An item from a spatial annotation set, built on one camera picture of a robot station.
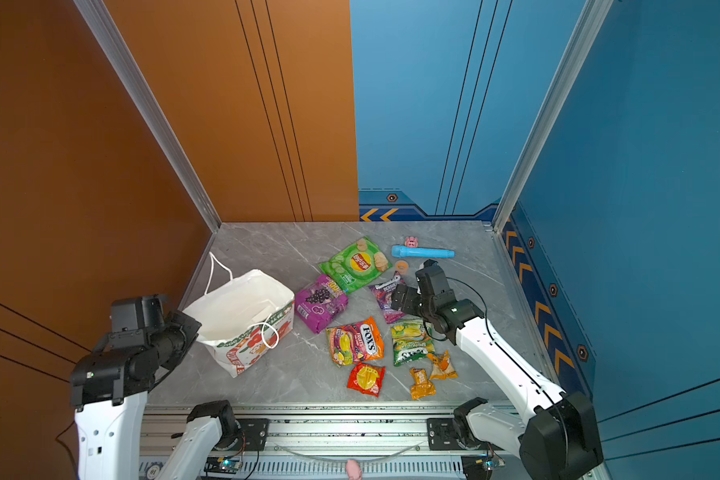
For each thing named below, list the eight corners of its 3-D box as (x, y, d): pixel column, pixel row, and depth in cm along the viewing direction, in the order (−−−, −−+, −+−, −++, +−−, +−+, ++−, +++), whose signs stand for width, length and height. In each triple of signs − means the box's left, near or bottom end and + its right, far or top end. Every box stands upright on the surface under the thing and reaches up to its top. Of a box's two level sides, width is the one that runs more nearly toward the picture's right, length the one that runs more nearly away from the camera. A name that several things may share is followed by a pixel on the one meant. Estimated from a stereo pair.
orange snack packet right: (429, 379, 83) (431, 376, 81) (426, 354, 88) (427, 350, 86) (455, 379, 83) (457, 376, 81) (451, 354, 88) (453, 350, 86)
